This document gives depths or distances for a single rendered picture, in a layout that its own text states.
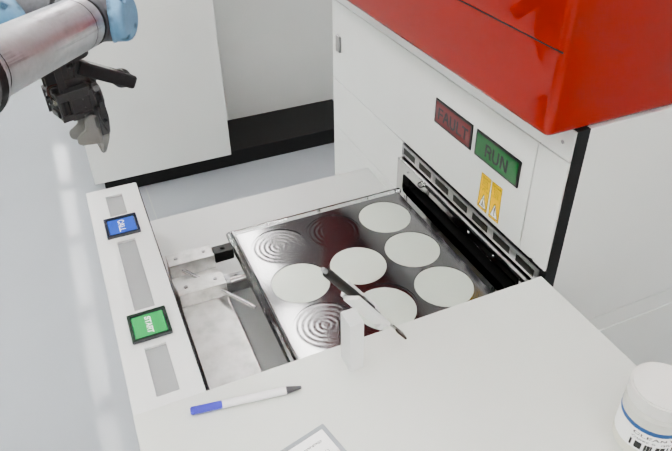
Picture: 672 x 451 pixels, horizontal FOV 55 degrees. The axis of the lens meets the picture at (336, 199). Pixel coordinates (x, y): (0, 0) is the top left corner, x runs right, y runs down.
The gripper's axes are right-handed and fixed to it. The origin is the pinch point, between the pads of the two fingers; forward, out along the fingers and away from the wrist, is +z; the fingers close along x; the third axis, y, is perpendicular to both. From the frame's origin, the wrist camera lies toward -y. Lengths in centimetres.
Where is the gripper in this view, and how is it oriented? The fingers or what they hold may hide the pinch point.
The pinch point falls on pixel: (105, 144)
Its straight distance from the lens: 132.9
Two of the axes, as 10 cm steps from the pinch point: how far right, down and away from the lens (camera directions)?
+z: 0.5, 8.2, 5.6
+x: 6.7, 3.9, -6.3
